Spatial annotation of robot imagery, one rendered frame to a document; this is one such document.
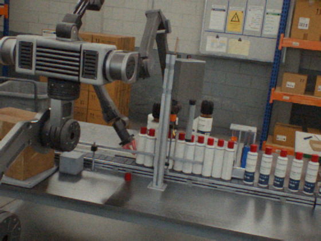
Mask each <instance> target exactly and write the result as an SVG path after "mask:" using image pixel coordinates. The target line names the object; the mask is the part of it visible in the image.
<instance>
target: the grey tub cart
mask: <svg viewBox="0 0 321 241"><path fill-rule="evenodd" d="M0 80H8V81H7V82H5V83H2V84H0V109H2V108H6V107H14V108H18V109H20V110H27V111H31V112H36V113H38V112H39V110H42V108H44V107H50V108H51V98H49V97H48V92H47V90H48V83H41V82H35V81H34V80H30V79H16V78H11V77H2V76H0Z"/></svg>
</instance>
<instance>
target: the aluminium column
mask: <svg viewBox="0 0 321 241"><path fill-rule="evenodd" d="M176 59H177V54H174V53H167V54H166V63H167V64H175V60H176ZM173 77H174V69H165V73H164V78H163V88H168V89H173ZM172 101H173V100H172V99H171V95H167V94H162V101H161V106H160V120H159V128H158V137H157V142H156V155H155V164H154V178H153V182H152V186H154V187H157V188H161V187H162V185H163V175H164V169H165V162H166V149H167V141H168V136H169V123H170V114H171V106H172Z"/></svg>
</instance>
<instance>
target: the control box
mask: <svg viewBox="0 0 321 241"><path fill-rule="evenodd" d="M205 65H206V62H205V61H202V60H195V59H191V60H188V59H181V60H180V59H176V60H175V67H174V77H173V89H172V93H171V99H172V100H176V101H183V100H198V99H201V95H202V87H203V76H204V72H205Z"/></svg>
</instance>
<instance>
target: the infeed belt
mask: <svg viewBox="0 0 321 241"><path fill-rule="evenodd" d="M73 151H75V152H79V153H84V157H88V158H92V157H93V153H90V152H87V151H78V150H73ZM95 159H97V160H105V161H110V162H115V163H119V164H126V165H132V166H140V167H143V168H148V169H154V167H146V166H144V165H138V164H136V160H129V159H125V158H120V157H112V156H107V155H104V154H95ZM169 173H178V174H183V175H186V176H194V177H199V178H204V179H211V180H216V181H221V182H229V183H232V184H238V185H246V186H251V187H254V188H262V189H267V190H270V191H278V192H284V193H289V194H295V195H300V196H305V197H313V198H316V197H315V194H313V195H306V194H304V193H303V190H302V189H298V192H296V193H293V192H290V191H288V190H287V188H288V187H285V186H284V187H283V189H282V190H277V189H275V188H273V187H272V184H268V187H266V188H265V187H261V186H259V185H258V182H255V181H254V182H253V184H252V185H247V184H244V182H243V179H240V178H239V179H238V178H232V177H231V180H229V181H226V180H223V179H221V178H220V179H216V178H212V177H211V176H210V177H204V176H202V175H195V174H192V173H191V174H186V173H182V172H177V171H174V170H173V168H172V169H171V170H169Z"/></svg>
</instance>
